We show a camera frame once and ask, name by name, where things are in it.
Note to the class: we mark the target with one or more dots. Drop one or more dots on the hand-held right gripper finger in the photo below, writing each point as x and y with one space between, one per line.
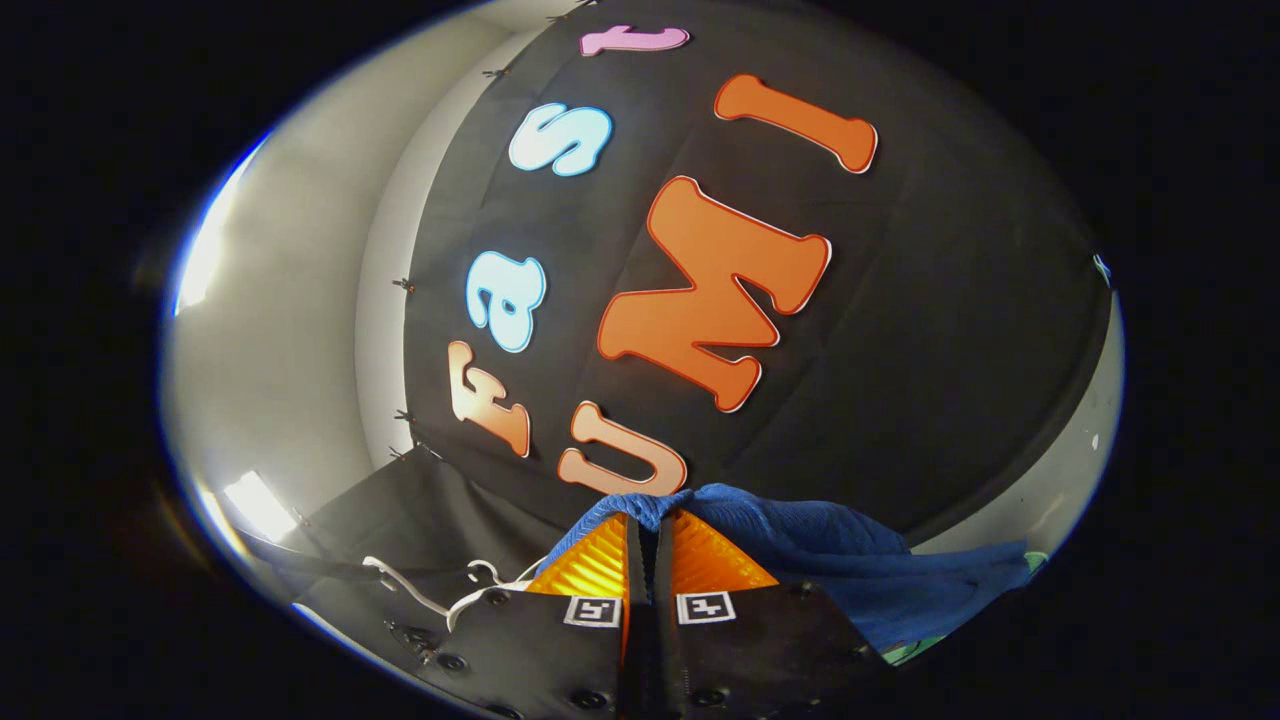
638 590
662 590

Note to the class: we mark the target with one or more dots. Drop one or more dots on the green laundry hamper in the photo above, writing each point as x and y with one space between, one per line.
903 653

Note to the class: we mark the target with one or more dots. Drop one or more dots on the white plastic clothes hanger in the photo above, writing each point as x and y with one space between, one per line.
410 591

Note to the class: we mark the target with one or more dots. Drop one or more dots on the black metal clothes rack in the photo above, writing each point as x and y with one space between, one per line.
320 567

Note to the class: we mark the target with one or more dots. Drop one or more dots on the black backdrop cloth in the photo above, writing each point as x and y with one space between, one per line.
900 350

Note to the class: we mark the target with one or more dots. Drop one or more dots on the small ceiling light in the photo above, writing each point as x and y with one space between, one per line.
258 505

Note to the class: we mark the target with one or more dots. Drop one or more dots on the long ceiling light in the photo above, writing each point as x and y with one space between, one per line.
205 250

